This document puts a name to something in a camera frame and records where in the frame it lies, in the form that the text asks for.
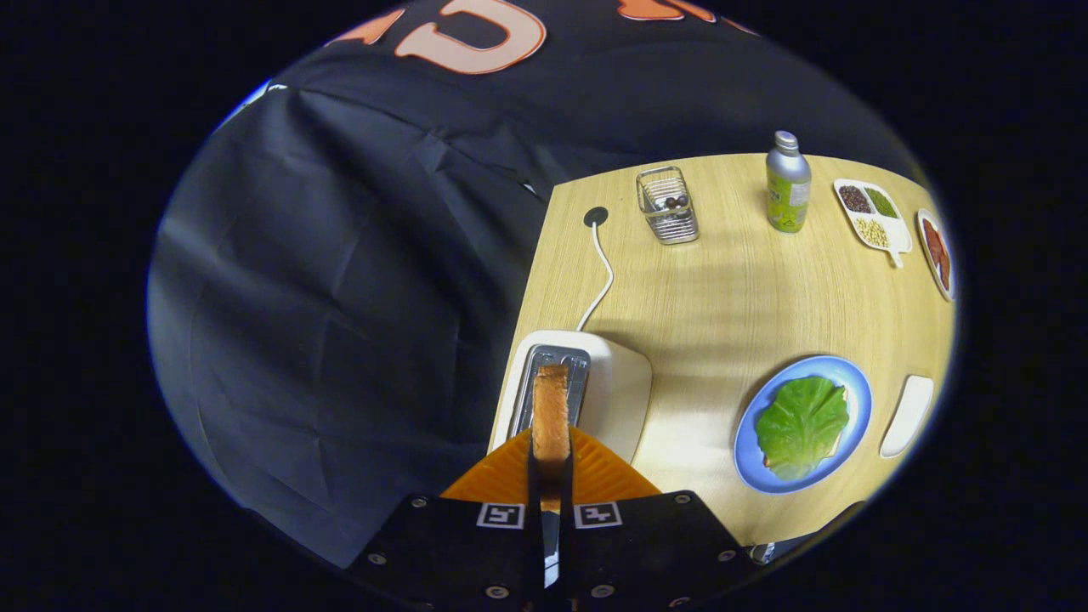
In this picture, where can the green label metal bottle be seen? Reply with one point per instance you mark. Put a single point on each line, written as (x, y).
(788, 191)

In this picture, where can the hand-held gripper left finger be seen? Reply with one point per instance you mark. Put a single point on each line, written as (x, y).
(459, 544)

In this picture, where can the green lettuce leaf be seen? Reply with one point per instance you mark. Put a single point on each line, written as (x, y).
(799, 425)

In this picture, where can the cream toaster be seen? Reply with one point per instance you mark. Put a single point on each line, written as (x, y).
(620, 382)

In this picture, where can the white divided bean dish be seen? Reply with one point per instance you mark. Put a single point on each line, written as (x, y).
(892, 240)

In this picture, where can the brown meat slice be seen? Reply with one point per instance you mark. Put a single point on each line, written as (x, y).
(932, 242)
(943, 268)

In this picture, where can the browned toast slice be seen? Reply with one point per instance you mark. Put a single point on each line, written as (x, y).
(551, 412)

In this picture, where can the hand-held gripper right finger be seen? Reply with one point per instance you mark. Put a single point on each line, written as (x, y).
(646, 544)

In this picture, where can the white square plate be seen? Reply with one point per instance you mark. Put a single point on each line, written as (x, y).
(908, 416)

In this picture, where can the white oval meat plate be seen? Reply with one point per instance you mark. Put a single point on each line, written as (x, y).
(923, 238)

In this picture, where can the blue round plate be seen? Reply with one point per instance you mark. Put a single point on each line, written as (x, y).
(858, 391)

